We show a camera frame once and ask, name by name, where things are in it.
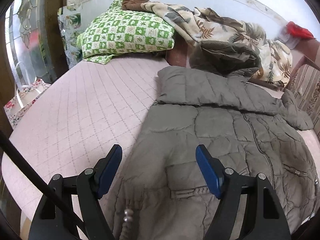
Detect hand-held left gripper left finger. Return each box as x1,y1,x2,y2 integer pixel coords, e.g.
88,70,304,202
28,144,123,240

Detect black cable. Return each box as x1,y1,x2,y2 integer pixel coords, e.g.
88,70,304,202
0,129,85,230

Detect pink quilted bed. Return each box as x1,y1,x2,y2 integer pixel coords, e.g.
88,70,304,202
1,57,320,240

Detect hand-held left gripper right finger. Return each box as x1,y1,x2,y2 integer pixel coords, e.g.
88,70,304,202
195,144,292,240

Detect red cloth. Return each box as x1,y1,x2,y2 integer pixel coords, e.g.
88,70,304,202
286,21,316,40

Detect reddish brown pillow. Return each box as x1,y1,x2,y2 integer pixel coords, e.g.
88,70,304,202
166,37,193,68

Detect beige leaf print blanket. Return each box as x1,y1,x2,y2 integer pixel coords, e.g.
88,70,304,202
141,2,293,88

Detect brown cloth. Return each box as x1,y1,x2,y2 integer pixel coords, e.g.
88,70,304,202
122,0,150,12

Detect stained glass door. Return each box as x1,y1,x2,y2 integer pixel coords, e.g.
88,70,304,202
4,0,68,85

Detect green checked pillow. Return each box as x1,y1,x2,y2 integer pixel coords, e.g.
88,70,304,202
76,0,176,65

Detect grey quilted padded jacket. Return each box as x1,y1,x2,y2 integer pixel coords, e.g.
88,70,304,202
104,66,320,240

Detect floral print bag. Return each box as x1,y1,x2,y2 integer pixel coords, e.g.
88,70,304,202
4,79,52,128

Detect floral lace curtain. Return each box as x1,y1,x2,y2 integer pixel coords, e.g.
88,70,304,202
57,4,84,70

